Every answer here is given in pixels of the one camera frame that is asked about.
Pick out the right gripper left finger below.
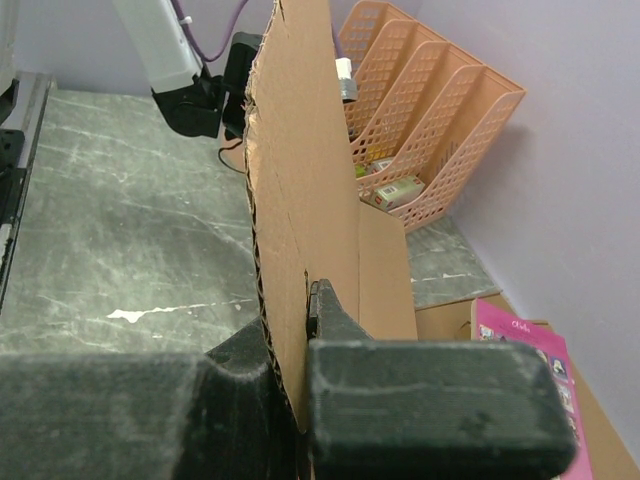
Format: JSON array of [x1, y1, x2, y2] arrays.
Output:
[[1, 321, 295, 479]]

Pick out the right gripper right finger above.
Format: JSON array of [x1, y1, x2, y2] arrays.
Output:
[[306, 279, 575, 479]]

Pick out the large cardboard box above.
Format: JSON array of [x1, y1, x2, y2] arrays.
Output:
[[242, 0, 419, 480]]

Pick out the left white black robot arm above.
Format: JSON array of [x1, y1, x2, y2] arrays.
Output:
[[113, 1, 262, 140]]

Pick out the folded cardboard box under book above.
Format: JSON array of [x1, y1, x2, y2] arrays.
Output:
[[416, 294, 639, 479]]

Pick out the pink paperback book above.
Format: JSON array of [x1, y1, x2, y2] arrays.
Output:
[[472, 297, 596, 480]]

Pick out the green white small carton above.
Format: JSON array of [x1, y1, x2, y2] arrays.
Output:
[[368, 176, 425, 212]]

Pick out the peach plastic file organizer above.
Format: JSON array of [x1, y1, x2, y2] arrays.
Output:
[[339, 1, 526, 231]]

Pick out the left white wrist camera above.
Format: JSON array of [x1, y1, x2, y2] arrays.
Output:
[[335, 57, 358, 104]]

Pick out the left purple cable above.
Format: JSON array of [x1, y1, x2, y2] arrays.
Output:
[[172, 0, 251, 64]]

